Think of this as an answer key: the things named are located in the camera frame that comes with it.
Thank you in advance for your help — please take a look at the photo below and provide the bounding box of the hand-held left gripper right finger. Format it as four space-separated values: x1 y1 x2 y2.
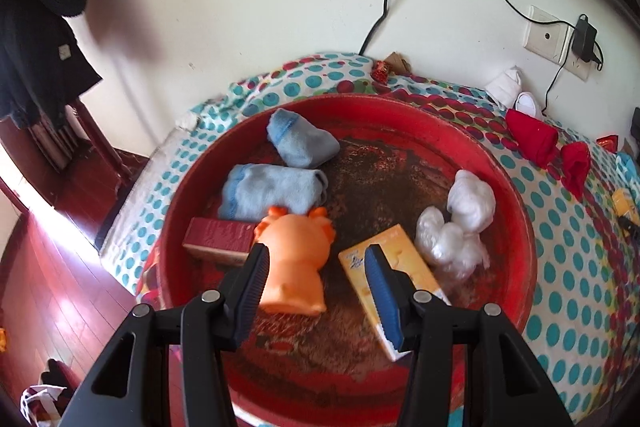
364 244 573 427

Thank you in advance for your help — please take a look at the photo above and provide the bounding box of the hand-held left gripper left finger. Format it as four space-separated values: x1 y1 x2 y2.
59 243 272 427

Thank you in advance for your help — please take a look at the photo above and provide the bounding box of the yellow packet box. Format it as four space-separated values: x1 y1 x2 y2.
338 224 453 362

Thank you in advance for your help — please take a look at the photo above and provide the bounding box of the orange rubber toy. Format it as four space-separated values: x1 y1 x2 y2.
252 205 337 319

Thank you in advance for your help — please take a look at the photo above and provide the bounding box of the light blue sock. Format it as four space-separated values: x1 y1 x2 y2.
217 163 330 220
266 108 341 168

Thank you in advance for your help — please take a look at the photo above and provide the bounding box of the red plastic basin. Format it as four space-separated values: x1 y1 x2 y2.
139 93 538 427

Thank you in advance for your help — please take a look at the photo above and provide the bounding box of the yellow snack packet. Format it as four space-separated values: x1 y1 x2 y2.
612 188 640 228

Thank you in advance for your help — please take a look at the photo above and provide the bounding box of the light blue cloth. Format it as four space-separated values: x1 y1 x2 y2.
615 152 640 180

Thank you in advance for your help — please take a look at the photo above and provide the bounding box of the red cardboard box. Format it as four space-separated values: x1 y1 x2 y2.
182 217 258 267

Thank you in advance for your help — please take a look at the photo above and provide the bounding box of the red sock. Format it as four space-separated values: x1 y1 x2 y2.
560 142 592 200
505 108 560 168

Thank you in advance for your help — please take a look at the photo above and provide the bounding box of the white plastic bag bundle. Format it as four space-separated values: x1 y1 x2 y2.
415 207 491 280

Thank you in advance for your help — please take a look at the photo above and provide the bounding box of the polka dot blanket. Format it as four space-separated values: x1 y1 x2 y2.
97 51 640 427

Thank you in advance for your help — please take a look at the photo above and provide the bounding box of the white crumpled sock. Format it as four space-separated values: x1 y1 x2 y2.
446 169 497 235

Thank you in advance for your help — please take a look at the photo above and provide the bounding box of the black power adapter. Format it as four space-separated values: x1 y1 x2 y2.
570 14 605 72

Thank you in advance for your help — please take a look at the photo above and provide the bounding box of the dark floor object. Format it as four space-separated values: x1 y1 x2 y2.
40 358 76 390

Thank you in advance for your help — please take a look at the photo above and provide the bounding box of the dark wooden stand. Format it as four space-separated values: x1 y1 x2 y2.
30 94 151 190

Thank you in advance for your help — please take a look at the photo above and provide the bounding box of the dark hanging clothing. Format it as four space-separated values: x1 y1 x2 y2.
0 0 103 130

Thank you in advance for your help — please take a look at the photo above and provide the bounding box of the grey adapter cable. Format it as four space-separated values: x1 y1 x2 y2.
542 57 571 118

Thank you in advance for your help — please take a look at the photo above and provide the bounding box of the white wall outlet plate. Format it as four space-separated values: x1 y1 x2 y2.
521 5 593 82

